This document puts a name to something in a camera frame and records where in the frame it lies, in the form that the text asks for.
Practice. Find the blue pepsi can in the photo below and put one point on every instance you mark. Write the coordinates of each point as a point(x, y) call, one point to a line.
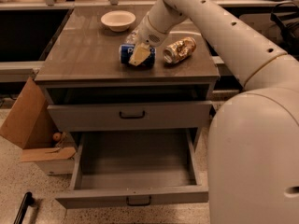
point(137, 55)

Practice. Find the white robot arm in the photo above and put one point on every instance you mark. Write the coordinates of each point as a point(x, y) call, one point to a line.
point(253, 140)

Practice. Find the grey upper drawer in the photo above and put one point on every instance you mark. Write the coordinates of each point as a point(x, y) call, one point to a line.
point(138, 116)

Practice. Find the gold patterned can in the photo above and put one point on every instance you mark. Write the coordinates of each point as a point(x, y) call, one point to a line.
point(179, 50)

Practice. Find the grey drawer cabinet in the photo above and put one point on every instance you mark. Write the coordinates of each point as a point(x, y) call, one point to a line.
point(84, 68)

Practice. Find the open grey middle drawer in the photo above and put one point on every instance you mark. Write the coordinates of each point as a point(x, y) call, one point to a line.
point(134, 168)

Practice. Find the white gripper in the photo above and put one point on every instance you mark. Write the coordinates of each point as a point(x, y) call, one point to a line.
point(150, 34)

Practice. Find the small round wooden ball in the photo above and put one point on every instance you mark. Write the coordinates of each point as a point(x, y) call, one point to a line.
point(57, 137)

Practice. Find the clear plastic water bottle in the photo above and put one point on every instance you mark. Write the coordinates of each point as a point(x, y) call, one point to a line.
point(133, 37)

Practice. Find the black bar on floor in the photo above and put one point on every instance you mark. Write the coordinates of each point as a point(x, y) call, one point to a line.
point(28, 200)

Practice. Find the white paper bowl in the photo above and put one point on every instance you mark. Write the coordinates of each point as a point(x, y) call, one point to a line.
point(118, 20)

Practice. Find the brown cardboard box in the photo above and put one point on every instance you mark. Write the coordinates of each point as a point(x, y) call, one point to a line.
point(29, 126)

